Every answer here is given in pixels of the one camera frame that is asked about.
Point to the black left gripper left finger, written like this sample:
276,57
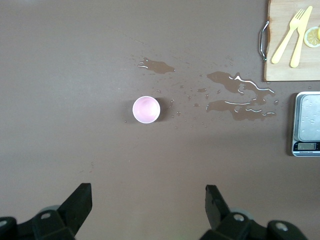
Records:
75,207

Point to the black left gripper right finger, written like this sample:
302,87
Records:
217,210

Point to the pink plastic cup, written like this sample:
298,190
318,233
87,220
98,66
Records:
146,109

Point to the water puddle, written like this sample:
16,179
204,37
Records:
220,106
220,78
157,66

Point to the silver digital kitchen scale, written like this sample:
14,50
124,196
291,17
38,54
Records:
307,120

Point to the wooden cutting board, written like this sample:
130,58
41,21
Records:
280,72

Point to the yellow plastic fork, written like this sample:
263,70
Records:
287,35

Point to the yellow plastic knife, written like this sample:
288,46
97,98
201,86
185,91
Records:
300,37

